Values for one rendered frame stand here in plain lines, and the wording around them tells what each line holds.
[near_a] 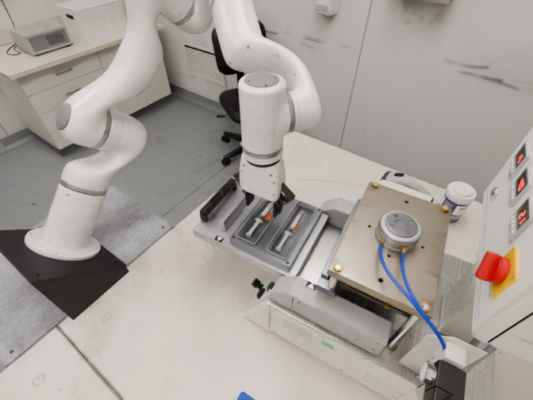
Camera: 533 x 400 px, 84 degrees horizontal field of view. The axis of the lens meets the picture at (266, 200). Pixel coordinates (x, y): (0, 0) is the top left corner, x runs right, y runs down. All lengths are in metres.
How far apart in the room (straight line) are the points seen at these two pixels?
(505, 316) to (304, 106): 0.42
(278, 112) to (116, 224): 0.82
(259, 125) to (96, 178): 0.54
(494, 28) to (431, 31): 0.28
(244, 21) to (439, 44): 1.54
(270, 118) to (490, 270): 0.40
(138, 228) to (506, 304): 1.03
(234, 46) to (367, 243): 0.46
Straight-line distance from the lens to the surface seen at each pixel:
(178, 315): 0.94
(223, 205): 0.85
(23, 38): 2.86
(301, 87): 0.60
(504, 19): 2.02
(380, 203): 0.70
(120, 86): 0.89
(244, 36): 0.64
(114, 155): 0.97
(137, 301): 1.00
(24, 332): 1.11
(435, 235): 0.69
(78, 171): 0.95
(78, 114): 0.89
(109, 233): 1.19
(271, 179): 0.63
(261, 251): 0.71
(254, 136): 0.57
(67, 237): 1.00
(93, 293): 1.02
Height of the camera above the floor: 1.59
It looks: 46 degrees down
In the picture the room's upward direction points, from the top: straight up
